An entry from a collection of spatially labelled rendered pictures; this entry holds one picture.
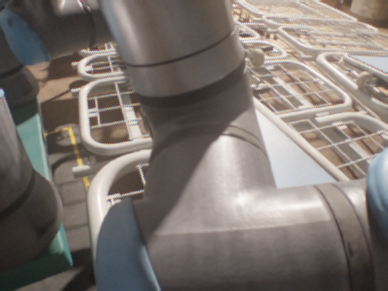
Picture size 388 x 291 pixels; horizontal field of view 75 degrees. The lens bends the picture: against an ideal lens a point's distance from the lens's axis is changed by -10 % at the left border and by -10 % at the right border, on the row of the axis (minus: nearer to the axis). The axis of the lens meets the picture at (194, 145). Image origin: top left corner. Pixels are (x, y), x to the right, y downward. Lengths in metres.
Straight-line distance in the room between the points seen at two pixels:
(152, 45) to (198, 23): 0.03
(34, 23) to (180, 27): 0.31
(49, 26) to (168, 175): 0.34
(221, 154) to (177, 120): 0.05
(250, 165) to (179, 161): 0.04
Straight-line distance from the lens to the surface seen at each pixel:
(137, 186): 1.25
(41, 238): 0.46
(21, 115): 0.80
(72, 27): 0.47
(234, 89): 0.19
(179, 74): 0.18
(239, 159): 0.16
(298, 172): 0.61
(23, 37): 0.44
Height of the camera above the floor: 0.93
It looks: 40 degrees down
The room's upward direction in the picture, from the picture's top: 4 degrees clockwise
